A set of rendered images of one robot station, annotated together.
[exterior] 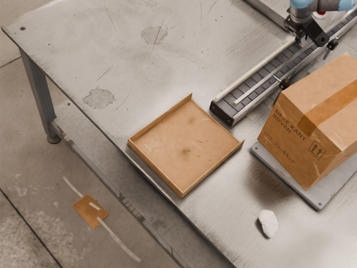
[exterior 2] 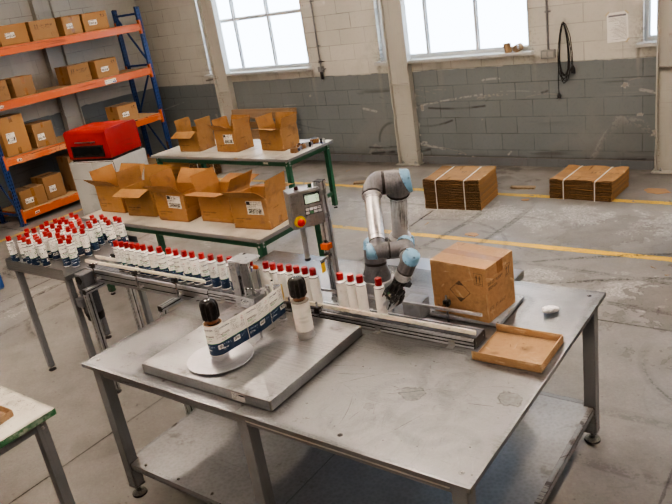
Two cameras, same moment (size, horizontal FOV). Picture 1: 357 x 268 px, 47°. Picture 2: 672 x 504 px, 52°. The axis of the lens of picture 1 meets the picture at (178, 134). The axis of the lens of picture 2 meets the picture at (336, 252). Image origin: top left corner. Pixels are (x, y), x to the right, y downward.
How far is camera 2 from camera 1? 2.87 m
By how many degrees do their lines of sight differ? 71
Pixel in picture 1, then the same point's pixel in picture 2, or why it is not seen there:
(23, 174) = not seen: outside the picture
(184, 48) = (417, 374)
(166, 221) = (538, 467)
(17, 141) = not seen: outside the picture
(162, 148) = (530, 358)
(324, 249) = (547, 294)
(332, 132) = (501, 253)
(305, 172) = (510, 291)
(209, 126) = (493, 345)
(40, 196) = not seen: outside the picture
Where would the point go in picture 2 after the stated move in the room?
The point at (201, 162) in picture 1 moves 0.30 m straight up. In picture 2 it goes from (528, 341) to (524, 278)
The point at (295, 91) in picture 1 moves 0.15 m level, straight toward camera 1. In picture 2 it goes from (480, 266) to (514, 266)
